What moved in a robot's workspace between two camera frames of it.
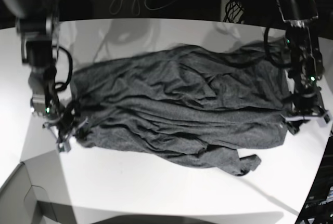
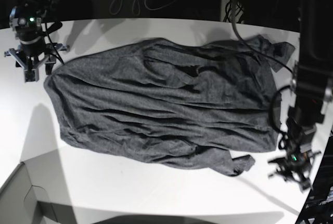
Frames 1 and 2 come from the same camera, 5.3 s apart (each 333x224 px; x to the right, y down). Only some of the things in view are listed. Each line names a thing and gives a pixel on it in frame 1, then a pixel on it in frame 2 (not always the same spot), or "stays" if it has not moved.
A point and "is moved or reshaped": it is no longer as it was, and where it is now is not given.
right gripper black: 305,108 → 295,164
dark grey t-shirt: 206,106 is moved or reshaped
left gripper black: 64,127 → 31,45
